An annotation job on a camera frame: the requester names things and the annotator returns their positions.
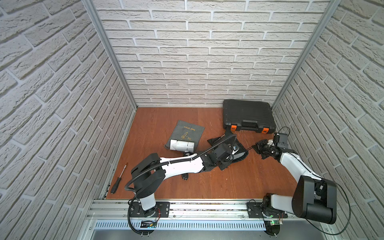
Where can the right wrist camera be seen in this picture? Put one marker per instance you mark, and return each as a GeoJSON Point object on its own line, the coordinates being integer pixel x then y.
{"type": "Point", "coordinates": [280, 140]}

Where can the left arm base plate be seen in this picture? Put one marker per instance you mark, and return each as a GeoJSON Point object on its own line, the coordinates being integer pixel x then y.
{"type": "Point", "coordinates": [160, 209]}

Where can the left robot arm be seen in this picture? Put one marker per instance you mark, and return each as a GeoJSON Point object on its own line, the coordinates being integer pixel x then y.
{"type": "Point", "coordinates": [149, 174]}

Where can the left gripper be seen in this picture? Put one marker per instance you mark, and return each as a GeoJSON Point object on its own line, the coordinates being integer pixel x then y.
{"type": "Point", "coordinates": [235, 151]}

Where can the black drawstring bag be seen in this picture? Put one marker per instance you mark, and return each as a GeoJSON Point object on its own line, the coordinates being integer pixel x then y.
{"type": "Point", "coordinates": [238, 150]}

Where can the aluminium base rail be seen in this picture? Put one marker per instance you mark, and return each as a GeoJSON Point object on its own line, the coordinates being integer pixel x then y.
{"type": "Point", "coordinates": [201, 215]}

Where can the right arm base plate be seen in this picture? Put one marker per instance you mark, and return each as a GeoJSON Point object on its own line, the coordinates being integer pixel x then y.
{"type": "Point", "coordinates": [267, 210]}

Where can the white hair dryer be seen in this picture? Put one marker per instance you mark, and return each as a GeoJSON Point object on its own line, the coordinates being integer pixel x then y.
{"type": "Point", "coordinates": [182, 146]}

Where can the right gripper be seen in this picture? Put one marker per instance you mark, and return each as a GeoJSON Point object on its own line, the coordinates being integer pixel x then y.
{"type": "Point", "coordinates": [258, 147]}

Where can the grey drawstring bag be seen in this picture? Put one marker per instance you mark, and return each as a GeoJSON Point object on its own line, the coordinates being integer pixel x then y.
{"type": "Point", "coordinates": [186, 132]}

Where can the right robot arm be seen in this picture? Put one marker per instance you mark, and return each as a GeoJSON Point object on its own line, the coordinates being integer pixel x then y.
{"type": "Point", "coordinates": [314, 199]}

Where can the black plastic tool case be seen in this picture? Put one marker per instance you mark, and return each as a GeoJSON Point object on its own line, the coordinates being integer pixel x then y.
{"type": "Point", "coordinates": [243, 115]}

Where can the black screwdriver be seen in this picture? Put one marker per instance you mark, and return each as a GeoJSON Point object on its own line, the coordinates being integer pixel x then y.
{"type": "Point", "coordinates": [117, 182]}

